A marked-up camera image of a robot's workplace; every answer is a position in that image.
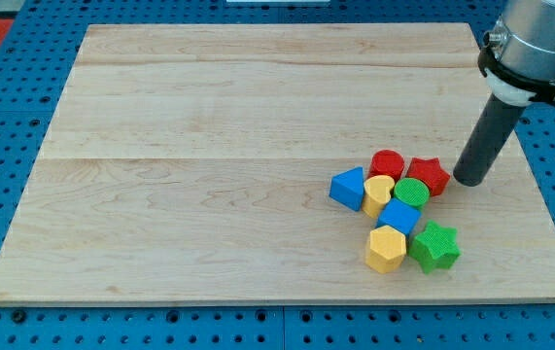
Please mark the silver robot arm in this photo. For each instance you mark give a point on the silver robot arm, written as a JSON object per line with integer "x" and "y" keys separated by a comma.
{"x": 518, "y": 54}

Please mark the yellow hexagon block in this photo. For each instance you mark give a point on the yellow hexagon block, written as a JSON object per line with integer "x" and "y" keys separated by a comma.
{"x": 385, "y": 249}

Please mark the red star block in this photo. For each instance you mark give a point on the red star block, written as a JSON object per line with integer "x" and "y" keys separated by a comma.
{"x": 430, "y": 172}

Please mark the green star block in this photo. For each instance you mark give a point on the green star block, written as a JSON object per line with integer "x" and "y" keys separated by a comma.
{"x": 435, "y": 247}

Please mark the blue triangle block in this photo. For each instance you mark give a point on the blue triangle block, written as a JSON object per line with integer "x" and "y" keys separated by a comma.
{"x": 347, "y": 188}

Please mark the yellow heart block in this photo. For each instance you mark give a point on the yellow heart block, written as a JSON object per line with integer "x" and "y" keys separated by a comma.
{"x": 377, "y": 194}

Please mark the red cylinder block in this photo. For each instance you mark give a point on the red cylinder block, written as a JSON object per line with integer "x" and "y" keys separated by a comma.
{"x": 386, "y": 162}

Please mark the blue cube block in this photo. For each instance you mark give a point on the blue cube block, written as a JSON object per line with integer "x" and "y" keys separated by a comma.
{"x": 400, "y": 216}

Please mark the green cylinder block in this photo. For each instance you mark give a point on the green cylinder block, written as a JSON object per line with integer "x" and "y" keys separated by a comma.
{"x": 412, "y": 192}

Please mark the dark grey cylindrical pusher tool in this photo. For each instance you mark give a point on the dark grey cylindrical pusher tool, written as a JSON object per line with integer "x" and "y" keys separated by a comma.
{"x": 486, "y": 140}

